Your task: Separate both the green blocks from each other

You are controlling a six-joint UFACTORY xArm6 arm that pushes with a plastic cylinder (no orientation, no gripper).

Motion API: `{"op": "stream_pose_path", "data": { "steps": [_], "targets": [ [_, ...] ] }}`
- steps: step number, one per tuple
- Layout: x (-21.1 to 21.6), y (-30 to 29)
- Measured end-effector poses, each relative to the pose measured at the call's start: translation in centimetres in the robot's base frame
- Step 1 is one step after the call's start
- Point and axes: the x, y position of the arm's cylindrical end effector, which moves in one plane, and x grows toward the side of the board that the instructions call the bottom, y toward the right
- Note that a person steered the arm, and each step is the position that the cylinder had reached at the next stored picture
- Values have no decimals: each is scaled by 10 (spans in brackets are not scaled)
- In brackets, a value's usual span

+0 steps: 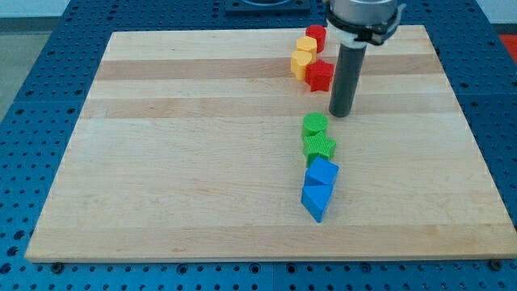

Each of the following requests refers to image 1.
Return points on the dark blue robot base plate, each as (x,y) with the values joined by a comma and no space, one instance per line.
(239,7)

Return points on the green star block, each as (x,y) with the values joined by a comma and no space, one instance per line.
(318,145)

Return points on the red cylinder block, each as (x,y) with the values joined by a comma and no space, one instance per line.
(317,32)

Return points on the yellow heart block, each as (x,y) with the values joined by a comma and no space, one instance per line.
(299,61)

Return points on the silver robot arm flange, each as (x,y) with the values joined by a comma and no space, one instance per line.
(356,23)

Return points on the wooden board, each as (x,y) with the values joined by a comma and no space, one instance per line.
(188,149)

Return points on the yellow hexagon block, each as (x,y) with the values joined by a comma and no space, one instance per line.
(309,45)

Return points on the red star block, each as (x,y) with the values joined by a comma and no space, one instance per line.
(319,75)

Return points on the blue triangle block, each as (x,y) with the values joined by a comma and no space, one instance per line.
(316,198)

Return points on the blue cube block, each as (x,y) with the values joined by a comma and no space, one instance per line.
(321,172)

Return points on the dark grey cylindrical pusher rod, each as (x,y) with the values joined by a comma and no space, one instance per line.
(346,77)

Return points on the green cylinder block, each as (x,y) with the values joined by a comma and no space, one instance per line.
(314,123)

